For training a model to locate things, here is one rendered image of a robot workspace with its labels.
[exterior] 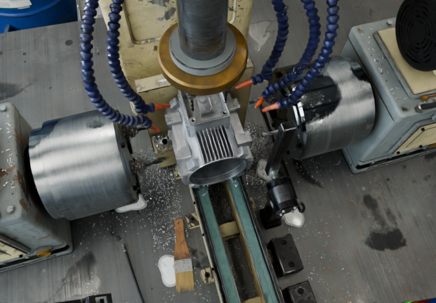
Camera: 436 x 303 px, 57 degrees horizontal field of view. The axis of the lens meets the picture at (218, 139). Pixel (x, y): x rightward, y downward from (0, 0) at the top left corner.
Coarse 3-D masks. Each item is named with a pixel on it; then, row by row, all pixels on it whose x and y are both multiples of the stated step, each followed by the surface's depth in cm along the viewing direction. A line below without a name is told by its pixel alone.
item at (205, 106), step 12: (180, 96) 97; (204, 96) 99; (216, 96) 100; (204, 108) 96; (216, 108) 99; (192, 120) 94; (204, 120) 97; (216, 120) 94; (228, 120) 96; (192, 132) 96
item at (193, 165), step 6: (174, 102) 102; (174, 108) 103; (240, 150) 97; (246, 150) 98; (240, 156) 97; (246, 156) 98; (186, 162) 96; (192, 162) 95; (198, 162) 96; (192, 168) 95; (198, 168) 96; (240, 174) 108; (192, 186) 106; (198, 186) 107
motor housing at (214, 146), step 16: (176, 128) 102; (224, 128) 98; (240, 128) 102; (176, 144) 100; (192, 144) 98; (208, 144) 97; (224, 144) 97; (208, 160) 95; (224, 160) 110; (240, 160) 106; (192, 176) 105; (208, 176) 109; (224, 176) 109
